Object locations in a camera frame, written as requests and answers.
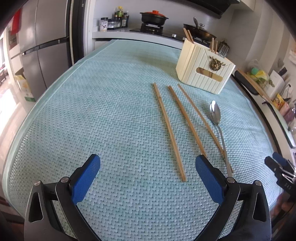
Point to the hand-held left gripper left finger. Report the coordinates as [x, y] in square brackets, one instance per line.
[85, 178]

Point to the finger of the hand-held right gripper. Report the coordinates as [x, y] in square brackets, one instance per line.
[278, 158]
[269, 162]

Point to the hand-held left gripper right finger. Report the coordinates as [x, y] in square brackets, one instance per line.
[209, 178]

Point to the wooden chopstick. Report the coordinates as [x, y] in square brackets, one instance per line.
[190, 36]
[198, 115]
[216, 46]
[212, 44]
[186, 119]
[185, 34]
[169, 132]

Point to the metal spoon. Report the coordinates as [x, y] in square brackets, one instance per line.
[215, 113]

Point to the metal fork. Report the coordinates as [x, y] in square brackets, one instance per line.
[223, 53]

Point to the cream utensil holder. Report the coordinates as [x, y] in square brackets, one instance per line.
[189, 60]

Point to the purple cup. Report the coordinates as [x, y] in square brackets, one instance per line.
[291, 115]

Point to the pink cup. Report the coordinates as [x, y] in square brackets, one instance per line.
[286, 107]

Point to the light blue woven mat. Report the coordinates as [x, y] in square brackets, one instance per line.
[115, 115]

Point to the wooden cutting board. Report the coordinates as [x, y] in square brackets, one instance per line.
[256, 88]

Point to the white knife block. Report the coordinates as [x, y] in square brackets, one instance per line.
[277, 81]

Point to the plastic bag with produce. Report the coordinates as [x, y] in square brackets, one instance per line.
[259, 74]

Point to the yellow green carton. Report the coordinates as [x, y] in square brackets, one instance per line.
[25, 90]

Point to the grey refrigerator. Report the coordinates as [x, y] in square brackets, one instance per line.
[46, 46]

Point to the dark wok with glass lid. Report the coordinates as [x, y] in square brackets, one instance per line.
[203, 33]

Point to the white label spice jar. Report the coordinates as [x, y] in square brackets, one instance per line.
[103, 25]

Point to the metal ladle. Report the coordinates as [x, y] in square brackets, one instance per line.
[195, 22]

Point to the black range hood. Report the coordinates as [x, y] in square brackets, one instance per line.
[222, 10]

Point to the black gas stove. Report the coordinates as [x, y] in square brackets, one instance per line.
[150, 29]

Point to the small dark sauce bottle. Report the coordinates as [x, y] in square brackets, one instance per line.
[125, 19]

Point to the tall dark sauce bottle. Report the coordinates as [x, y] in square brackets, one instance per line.
[119, 15]

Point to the black pot with red lid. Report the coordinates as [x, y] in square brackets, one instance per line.
[153, 18]

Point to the red hanging decoration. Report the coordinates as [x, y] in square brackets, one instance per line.
[16, 23]

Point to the white wall outlet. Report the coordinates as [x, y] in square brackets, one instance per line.
[289, 87]

